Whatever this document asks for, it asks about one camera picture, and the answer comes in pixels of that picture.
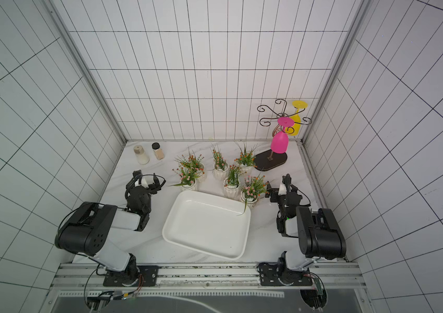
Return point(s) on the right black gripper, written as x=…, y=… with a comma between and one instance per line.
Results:
x=284, y=196

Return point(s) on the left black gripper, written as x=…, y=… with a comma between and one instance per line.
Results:
x=143, y=187

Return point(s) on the pink flower white pot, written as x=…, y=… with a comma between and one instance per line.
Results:
x=252, y=188

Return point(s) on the red flower white pot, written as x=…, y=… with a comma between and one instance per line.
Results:
x=232, y=182

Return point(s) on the white rectangular storage tray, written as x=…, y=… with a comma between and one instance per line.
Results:
x=208, y=224

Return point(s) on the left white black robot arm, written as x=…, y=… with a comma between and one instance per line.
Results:
x=86, y=232

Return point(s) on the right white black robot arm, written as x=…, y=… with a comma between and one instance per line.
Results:
x=318, y=235

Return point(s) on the white spice jar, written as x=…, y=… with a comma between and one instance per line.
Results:
x=141, y=155

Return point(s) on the black metal glass rack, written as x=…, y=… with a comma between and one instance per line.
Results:
x=267, y=160

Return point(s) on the black lid spice jar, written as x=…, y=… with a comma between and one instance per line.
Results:
x=158, y=152

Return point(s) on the back right flower pot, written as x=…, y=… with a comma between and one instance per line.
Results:
x=246, y=159

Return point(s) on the pink wine glass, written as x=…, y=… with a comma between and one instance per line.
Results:
x=280, y=140

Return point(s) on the back left flower pot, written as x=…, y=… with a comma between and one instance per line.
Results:
x=193, y=161

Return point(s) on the front left flower pot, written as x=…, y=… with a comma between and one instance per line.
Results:
x=188, y=177

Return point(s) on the yellow wine glass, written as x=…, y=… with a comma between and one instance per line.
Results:
x=299, y=106

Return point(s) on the back middle flower pot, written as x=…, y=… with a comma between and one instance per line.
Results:
x=221, y=166

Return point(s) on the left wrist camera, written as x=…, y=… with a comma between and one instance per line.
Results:
x=143, y=182

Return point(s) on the aluminium mounting rail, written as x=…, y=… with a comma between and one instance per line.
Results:
x=215, y=276

